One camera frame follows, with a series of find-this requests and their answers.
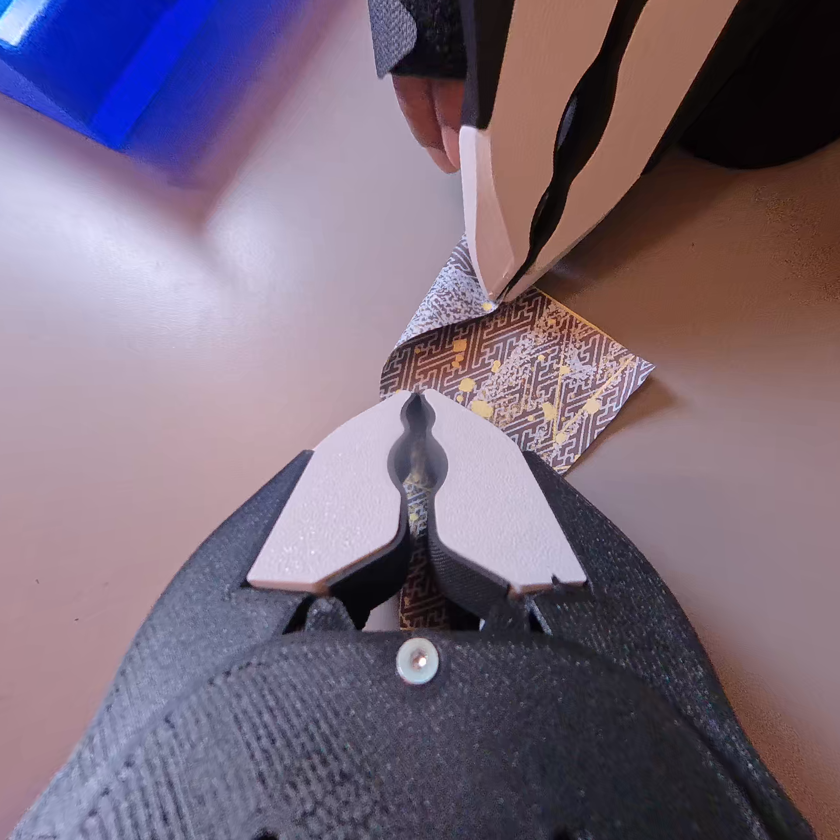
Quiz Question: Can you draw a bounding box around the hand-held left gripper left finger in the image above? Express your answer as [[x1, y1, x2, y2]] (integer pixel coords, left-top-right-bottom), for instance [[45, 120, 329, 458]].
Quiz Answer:
[[247, 392, 418, 628]]

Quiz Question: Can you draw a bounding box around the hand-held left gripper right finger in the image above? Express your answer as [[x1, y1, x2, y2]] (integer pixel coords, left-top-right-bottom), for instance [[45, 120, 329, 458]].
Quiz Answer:
[[420, 390, 589, 628]]

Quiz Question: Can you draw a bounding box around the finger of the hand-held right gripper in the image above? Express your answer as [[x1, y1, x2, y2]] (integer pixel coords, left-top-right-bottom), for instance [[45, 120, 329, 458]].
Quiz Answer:
[[458, 0, 620, 300], [504, 0, 742, 305]]

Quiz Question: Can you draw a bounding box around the yellow backed black patterned paper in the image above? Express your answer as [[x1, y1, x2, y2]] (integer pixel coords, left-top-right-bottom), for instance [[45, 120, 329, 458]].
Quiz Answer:
[[380, 235, 656, 634]]

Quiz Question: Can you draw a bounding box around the blue plastic bin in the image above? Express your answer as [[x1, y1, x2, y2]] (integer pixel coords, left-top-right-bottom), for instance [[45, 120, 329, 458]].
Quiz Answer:
[[0, 0, 313, 153]]

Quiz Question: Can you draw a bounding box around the person's right hand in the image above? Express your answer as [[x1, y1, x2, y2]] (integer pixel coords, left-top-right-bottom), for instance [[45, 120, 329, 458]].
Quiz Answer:
[[390, 74, 467, 175]]

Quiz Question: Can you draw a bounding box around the black textured pad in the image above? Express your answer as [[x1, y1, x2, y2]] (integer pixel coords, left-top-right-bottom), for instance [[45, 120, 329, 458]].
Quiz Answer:
[[672, 0, 840, 170]]

